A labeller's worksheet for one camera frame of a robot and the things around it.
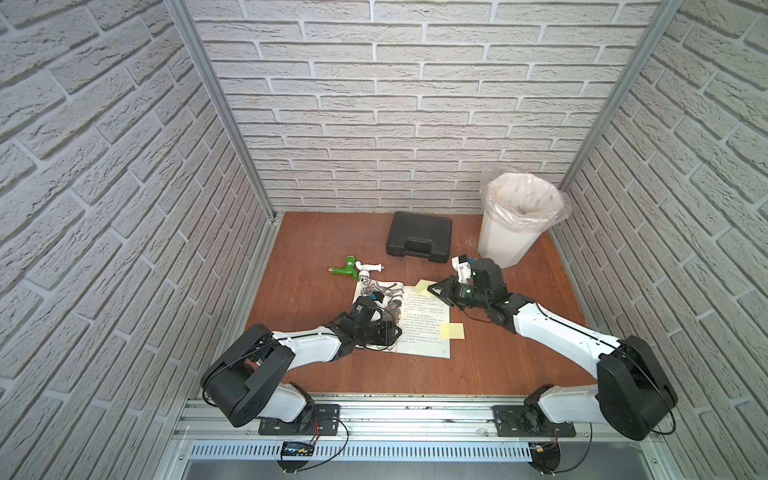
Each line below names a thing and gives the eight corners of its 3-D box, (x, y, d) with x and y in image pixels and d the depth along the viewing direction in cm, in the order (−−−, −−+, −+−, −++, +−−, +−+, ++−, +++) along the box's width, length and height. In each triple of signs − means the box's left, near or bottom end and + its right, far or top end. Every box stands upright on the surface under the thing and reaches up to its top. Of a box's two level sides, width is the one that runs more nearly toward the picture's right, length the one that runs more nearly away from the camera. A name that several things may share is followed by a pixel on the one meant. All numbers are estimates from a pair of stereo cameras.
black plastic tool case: (385, 255, 108) (385, 246, 104) (394, 218, 120) (394, 209, 116) (448, 264, 106) (450, 255, 102) (451, 226, 118) (453, 216, 114)
